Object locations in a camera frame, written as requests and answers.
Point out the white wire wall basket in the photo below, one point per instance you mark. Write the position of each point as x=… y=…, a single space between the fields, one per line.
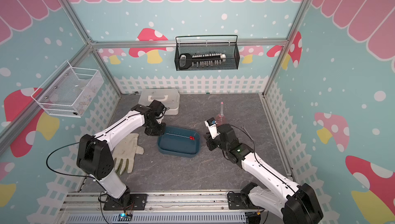
x=69 y=91

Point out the teal plastic storage box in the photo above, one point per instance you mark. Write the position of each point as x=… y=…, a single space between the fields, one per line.
x=176 y=142

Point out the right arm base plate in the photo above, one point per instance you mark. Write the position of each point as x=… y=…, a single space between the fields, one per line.
x=239 y=201

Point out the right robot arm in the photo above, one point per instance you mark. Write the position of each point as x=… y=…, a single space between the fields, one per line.
x=292 y=202

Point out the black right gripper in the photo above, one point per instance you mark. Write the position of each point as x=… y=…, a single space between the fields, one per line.
x=209 y=141

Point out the green circuit board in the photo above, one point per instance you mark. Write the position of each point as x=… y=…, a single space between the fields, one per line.
x=124 y=217

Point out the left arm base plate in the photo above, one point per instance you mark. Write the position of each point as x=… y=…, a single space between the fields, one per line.
x=134 y=202

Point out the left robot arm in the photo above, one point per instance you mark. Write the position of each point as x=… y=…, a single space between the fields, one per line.
x=95 y=151

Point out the socket set on rail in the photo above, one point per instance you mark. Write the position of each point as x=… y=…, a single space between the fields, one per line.
x=188 y=61

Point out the white work glove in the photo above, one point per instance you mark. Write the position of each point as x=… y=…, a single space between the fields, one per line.
x=124 y=154

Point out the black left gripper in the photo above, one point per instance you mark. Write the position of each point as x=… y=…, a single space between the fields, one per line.
x=159 y=133

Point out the black wire wall basket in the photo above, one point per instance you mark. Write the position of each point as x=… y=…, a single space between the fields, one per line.
x=210 y=44

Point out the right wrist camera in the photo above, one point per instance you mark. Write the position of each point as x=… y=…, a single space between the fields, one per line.
x=211 y=124

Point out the white plastic storage case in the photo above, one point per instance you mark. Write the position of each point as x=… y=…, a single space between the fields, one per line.
x=170 y=98

